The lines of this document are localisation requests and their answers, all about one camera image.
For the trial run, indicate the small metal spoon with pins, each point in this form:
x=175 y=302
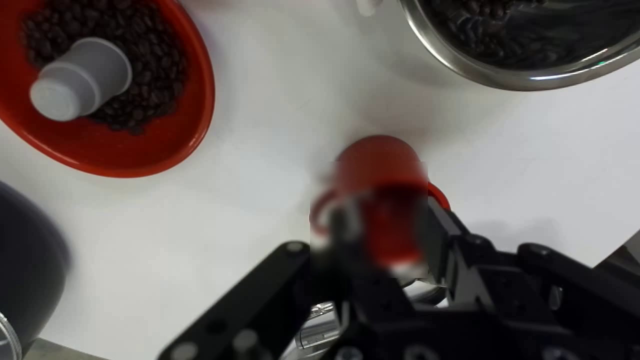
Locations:
x=381 y=204

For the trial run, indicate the small grey cup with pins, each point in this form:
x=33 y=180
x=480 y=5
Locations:
x=80 y=80

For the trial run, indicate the red bowl with coffee beans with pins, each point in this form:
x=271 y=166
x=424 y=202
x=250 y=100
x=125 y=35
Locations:
x=87 y=145

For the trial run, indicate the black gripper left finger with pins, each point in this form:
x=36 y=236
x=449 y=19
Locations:
x=346 y=236

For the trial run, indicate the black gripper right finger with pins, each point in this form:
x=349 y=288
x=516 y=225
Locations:
x=437 y=229

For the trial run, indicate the round white table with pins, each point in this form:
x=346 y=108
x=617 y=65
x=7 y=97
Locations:
x=298 y=80

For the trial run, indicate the red mug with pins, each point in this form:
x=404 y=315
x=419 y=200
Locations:
x=387 y=177

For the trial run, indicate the metal bowl with coffee beans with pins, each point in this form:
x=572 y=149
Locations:
x=527 y=44

